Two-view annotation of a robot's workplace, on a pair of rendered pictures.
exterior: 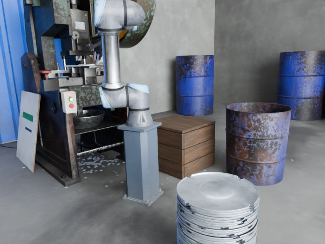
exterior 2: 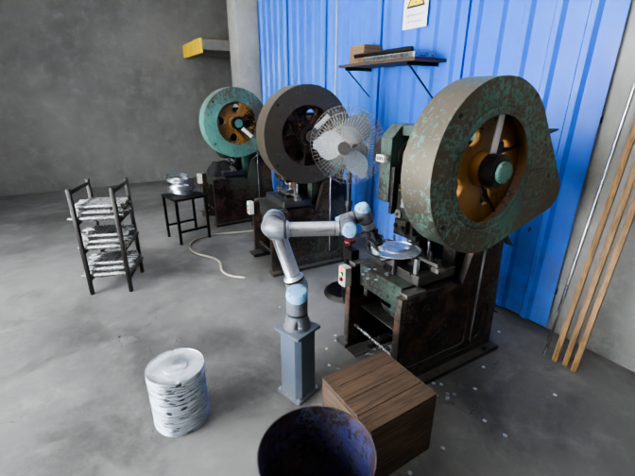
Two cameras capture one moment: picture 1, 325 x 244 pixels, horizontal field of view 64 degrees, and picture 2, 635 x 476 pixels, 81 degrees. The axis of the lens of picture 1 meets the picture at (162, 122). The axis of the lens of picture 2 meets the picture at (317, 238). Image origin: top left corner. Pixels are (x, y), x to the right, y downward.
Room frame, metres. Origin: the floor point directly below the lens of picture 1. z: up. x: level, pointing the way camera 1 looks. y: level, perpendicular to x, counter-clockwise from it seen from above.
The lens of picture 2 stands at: (1.90, -1.59, 1.66)
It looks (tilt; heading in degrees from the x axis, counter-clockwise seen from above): 21 degrees down; 102
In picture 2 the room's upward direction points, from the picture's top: straight up
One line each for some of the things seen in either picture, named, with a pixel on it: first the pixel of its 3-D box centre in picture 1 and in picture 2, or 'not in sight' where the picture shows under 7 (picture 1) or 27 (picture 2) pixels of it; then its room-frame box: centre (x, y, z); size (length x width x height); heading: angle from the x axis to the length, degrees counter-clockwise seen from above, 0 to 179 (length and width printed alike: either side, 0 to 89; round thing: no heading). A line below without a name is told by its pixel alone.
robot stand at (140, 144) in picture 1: (141, 161); (298, 359); (1.43, 0.13, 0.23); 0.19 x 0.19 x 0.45; 61
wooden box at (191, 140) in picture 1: (179, 143); (375, 413); (1.90, -0.12, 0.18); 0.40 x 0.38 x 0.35; 44
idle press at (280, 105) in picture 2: not in sight; (318, 177); (1.13, 2.15, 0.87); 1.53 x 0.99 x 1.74; 40
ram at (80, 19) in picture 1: (77, 30); (410, 207); (2.00, 0.60, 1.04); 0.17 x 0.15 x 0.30; 42
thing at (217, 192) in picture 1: (216, 189); (175, 365); (0.86, -0.19, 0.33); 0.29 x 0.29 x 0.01
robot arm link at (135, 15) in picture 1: (131, 19); (308, 229); (1.49, 0.15, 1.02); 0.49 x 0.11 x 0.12; 14
